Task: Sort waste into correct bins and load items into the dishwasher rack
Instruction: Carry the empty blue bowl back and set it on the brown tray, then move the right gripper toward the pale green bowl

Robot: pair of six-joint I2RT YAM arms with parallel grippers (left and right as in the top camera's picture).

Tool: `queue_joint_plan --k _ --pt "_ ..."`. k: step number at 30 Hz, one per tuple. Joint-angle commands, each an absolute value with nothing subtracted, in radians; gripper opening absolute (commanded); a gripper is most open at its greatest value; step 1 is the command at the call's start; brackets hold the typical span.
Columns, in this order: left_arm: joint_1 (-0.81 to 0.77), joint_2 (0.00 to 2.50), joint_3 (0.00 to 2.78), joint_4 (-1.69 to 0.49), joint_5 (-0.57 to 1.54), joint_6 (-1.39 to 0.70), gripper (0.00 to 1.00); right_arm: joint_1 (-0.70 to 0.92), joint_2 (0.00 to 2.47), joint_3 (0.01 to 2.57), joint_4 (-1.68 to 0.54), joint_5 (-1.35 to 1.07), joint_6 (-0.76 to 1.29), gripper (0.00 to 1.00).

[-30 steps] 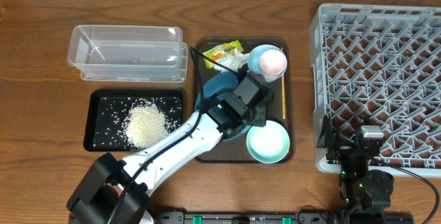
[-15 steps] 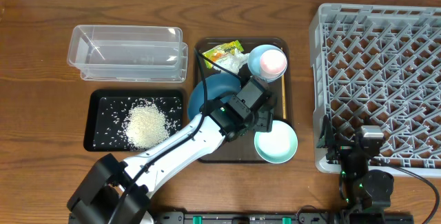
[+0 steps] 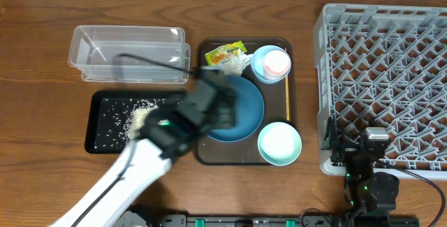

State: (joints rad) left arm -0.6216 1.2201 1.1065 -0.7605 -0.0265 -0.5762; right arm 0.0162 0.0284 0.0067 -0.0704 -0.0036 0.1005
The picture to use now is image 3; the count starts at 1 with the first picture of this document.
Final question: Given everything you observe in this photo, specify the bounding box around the light blue bowl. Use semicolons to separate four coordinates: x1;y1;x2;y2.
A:
251;45;292;84

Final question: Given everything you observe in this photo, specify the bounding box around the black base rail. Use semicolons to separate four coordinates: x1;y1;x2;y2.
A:
118;214;420;227

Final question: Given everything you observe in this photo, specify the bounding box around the green yellow snack wrapper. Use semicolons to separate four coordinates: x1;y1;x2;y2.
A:
205;41;247;66

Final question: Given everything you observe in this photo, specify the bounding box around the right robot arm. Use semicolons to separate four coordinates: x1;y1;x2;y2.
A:
321;118;399;214

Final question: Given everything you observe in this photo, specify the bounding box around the mint green bowl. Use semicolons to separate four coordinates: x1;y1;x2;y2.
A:
257;122;302;166

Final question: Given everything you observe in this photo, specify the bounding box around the wooden chopstick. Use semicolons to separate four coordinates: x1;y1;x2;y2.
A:
284;47;291;122

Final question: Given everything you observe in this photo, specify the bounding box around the pink cup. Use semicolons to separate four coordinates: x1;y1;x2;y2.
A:
264;50;291;80

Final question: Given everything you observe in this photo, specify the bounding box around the crumpled white napkin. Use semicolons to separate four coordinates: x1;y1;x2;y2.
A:
217;54;253;76

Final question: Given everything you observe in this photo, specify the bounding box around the white rice pile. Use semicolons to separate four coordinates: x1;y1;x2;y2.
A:
124;100;158;141

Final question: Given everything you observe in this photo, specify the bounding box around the brown serving tray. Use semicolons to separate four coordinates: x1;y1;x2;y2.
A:
195;38;298;166

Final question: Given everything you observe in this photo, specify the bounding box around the clear plastic bin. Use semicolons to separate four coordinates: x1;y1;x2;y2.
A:
68;25;191;84

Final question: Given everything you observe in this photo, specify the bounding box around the dark blue plate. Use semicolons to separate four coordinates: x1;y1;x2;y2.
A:
208;75;265;142

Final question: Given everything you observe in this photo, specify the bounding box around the grey dishwasher rack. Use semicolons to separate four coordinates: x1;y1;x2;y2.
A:
314;3;446;180

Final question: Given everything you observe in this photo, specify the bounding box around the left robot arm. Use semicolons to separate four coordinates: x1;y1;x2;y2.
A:
54;66;235;226

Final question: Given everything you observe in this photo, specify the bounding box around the black plastic tray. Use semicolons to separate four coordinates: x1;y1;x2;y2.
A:
85;90;184;154

